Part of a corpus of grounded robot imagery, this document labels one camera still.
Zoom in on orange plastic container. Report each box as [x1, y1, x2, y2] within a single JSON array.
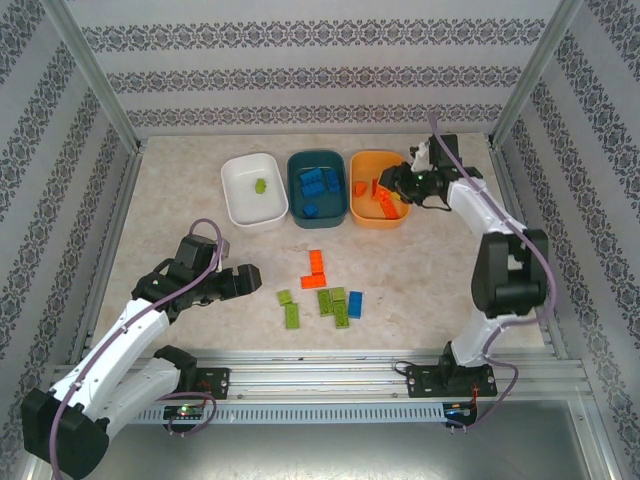
[[349, 149, 413, 230]]

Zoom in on white plastic container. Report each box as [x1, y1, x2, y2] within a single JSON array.
[[220, 152, 290, 227]]

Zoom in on teal plastic container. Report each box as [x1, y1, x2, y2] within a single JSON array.
[[286, 149, 350, 230]]

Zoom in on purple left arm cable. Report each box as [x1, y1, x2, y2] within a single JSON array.
[[49, 218, 224, 480]]

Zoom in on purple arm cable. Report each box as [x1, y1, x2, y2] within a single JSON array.
[[428, 112, 557, 436], [49, 218, 224, 480]]

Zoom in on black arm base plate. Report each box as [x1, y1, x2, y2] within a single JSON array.
[[403, 363, 499, 400], [188, 367, 232, 401]]

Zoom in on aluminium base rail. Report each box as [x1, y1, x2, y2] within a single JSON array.
[[52, 348, 586, 401]]

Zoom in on short purple cable loop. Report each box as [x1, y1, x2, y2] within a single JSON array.
[[166, 392, 218, 439]]

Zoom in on grey slotted cable duct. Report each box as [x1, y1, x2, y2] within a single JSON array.
[[132, 403, 447, 425]]

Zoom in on aluminium side rail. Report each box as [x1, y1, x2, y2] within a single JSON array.
[[488, 139, 571, 359], [67, 142, 149, 366]]

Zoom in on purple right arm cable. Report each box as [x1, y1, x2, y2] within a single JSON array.
[[428, 112, 557, 436]]

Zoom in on aluminium frame post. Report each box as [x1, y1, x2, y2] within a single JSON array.
[[42, 0, 143, 151], [489, 0, 586, 149]]

